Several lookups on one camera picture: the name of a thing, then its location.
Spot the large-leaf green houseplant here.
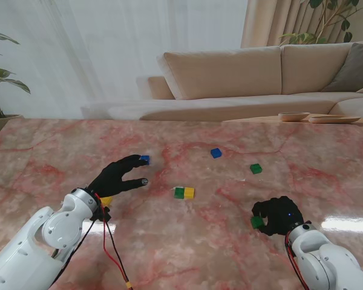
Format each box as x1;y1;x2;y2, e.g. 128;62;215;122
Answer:
0;28;31;119

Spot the sheer white curtain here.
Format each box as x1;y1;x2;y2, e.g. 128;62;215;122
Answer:
0;0;249;120

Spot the red wire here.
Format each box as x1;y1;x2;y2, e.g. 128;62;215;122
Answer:
285;234;310;290
93;195;132;290

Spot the beige sofa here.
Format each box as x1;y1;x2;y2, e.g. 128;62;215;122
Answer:
81;40;363;122

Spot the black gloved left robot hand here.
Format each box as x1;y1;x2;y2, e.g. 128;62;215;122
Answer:
88;154;149;199

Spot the tall leafy branch plant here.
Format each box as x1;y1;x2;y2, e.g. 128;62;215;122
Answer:
280;0;363;46

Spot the beige curtain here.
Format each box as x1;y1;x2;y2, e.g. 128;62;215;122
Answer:
240;0;363;48

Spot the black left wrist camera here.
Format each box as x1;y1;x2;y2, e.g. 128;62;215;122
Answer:
92;207;111;223

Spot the grey sofa cushion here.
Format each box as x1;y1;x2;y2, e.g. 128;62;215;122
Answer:
322;42;363;93

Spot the black wire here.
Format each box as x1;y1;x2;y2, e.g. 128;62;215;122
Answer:
50;220;131;286

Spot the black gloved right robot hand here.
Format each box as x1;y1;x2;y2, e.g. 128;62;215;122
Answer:
251;196;305;237

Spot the flat wooden tray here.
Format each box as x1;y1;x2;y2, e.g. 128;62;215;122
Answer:
308;115;361;124

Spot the pale plant pot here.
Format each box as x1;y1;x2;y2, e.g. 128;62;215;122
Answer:
0;114;24;140

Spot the wooden bowl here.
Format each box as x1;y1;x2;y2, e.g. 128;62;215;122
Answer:
278;111;311;122

